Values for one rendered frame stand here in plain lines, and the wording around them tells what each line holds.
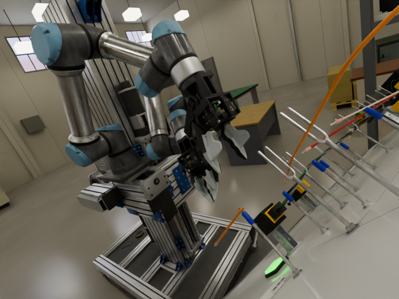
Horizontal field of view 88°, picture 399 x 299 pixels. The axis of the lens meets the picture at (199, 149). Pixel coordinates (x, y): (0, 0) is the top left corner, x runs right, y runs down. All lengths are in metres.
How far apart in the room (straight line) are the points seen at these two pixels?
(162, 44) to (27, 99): 9.55
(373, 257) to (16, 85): 10.04
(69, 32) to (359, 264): 0.86
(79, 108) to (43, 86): 9.33
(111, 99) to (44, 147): 8.63
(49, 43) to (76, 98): 0.19
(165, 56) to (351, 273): 0.47
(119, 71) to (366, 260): 1.31
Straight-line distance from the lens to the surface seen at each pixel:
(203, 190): 0.61
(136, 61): 0.77
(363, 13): 1.25
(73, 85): 0.88
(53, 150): 9.91
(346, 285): 0.21
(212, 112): 0.42
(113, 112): 1.27
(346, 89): 5.00
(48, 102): 10.12
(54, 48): 0.82
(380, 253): 0.21
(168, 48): 0.51
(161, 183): 1.01
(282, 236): 0.50
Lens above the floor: 1.46
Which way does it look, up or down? 18 degrees down
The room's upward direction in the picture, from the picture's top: 19 degrees counter-clockwise
